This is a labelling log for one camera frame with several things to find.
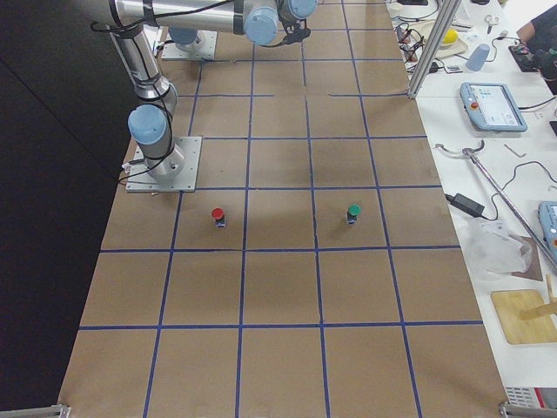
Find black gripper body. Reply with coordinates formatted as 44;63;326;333
282;19;311;44

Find green push button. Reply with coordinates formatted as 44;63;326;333
346;204;361;225

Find red push button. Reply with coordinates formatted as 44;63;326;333
211;207;226;228

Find wooden board stand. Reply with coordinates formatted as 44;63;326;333
491;274;556;345

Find beige tray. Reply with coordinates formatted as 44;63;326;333
409;22;468;58

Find beige plate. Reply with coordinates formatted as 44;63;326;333
408;24;458;56

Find yellow lemon toy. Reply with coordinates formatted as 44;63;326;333
441;29;459;47

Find light blue cup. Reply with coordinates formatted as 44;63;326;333
465;44;491;72

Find scissors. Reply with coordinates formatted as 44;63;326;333
485;14;500;34

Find blue teach pendant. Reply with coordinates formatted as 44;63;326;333
460;82;527;132
538;201;557;260

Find black power adapter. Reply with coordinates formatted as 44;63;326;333
446;193;485;218

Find person in dark shirt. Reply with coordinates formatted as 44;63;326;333
517;5;556;95

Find clear plastic bag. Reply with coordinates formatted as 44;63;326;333
463;218;533;273

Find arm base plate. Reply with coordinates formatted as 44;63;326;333
162;28;218;61
125;137;202;192

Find aluminium frame post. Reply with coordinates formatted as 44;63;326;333
407;0;461;98

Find metal cane with handle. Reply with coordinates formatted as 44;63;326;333
434;139;556;269

